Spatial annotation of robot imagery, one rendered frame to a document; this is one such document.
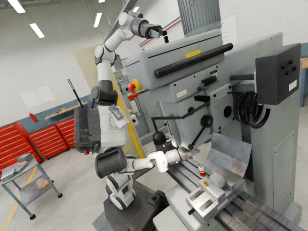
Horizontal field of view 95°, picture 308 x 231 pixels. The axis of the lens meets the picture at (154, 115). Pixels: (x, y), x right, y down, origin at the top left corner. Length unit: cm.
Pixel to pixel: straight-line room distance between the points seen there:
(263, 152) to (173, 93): 78
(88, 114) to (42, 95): 899
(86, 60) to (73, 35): 766
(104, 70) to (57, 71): 876
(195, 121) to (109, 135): 48
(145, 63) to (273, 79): 52
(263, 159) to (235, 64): 67
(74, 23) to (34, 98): 465
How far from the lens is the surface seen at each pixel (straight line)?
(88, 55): 242
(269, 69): 75
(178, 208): 117
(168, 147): 127
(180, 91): 67
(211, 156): 138
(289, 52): 82
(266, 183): 140
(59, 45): 992
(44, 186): 362
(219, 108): 89
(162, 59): 62
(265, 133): 113
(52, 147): 566
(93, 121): 85
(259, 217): 104
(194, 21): 88
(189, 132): 79
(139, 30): 88
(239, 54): 101
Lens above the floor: 184
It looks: 20 degrees down
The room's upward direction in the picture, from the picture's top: 18 degrees counter-clockwise
